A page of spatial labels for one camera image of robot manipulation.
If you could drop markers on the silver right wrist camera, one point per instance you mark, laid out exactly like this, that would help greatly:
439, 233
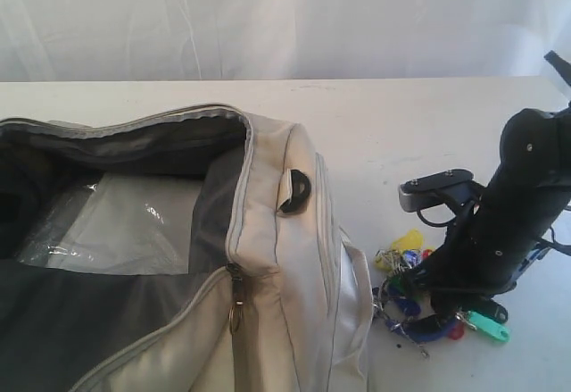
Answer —
452, 187

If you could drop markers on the metal zipper pull with ring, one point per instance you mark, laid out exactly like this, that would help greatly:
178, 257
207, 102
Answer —
238, 289

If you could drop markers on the bunch of colourful key tags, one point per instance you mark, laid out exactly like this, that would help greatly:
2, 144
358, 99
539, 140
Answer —
406, 311

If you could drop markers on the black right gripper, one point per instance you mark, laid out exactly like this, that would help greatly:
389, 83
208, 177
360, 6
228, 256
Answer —
508, 225

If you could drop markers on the clear plastic packet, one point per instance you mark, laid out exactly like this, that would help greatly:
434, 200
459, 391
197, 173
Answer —
116, 224

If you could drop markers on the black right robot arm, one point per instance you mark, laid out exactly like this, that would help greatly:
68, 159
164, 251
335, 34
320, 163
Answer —
534, 153

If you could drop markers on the beige fabric duffel bag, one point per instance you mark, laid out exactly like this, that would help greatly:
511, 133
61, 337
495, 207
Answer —
193, 250

